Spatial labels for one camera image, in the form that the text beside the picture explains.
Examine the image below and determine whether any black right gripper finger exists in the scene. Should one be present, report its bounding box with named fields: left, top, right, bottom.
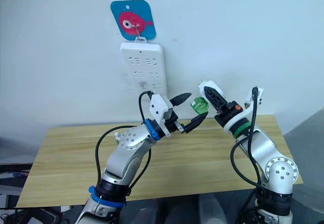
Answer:
left=204, top=85, right=229, bottom=113

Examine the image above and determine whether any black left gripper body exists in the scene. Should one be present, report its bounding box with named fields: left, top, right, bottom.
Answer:
left=164, top=105, right=185, bottom=135

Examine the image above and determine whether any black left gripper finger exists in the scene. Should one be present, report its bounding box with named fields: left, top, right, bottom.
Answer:
left=169, top=92, right=192, bottom=107
left=183, top=112, right=209, bottom=134

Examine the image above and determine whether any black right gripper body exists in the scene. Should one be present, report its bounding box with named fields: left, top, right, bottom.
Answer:
left=214, top=101, right=245, bottom=128

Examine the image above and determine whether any white mosquito repellent heater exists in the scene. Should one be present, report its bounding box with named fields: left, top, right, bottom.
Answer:
left=198, top=80, right=225, bottom=101

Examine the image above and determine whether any white power strip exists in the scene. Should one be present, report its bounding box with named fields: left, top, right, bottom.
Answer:
left=119, top=36, right=169, bottom=96

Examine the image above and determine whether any grey flat device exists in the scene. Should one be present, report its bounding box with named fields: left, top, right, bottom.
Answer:
left=26, top=207, right=60, bottom=224

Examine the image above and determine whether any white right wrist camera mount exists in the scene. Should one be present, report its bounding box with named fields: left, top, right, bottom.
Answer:
left=223, top=86, right=265, bottom=135

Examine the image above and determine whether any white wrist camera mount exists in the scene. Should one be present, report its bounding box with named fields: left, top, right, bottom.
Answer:
left=223, top=86, right=265, bottom=135
left=149, top=94, right=176, bottom=137

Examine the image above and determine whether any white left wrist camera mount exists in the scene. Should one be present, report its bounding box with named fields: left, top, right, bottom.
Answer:
left=149, top=94, right=176, bottom=137

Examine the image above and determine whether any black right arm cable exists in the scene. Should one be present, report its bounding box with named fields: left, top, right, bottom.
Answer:
left=230, top=85, right=264, bottom=224

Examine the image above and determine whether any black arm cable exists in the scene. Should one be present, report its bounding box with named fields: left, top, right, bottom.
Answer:
left=95, top=90, right=155, bottom=197
left=230, top=85, right=264, bottom=224

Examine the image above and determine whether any metal wall hook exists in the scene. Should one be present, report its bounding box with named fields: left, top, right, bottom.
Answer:
left=131, top=23, right=142, bottom=38

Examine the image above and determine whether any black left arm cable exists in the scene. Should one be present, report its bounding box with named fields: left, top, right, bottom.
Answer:
left=95, top=90, right=155, bottom=197

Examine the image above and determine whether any blue wall hook plate, pink fish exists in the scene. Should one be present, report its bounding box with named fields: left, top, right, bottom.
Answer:
left=110, top=0, right=157, bottom=40

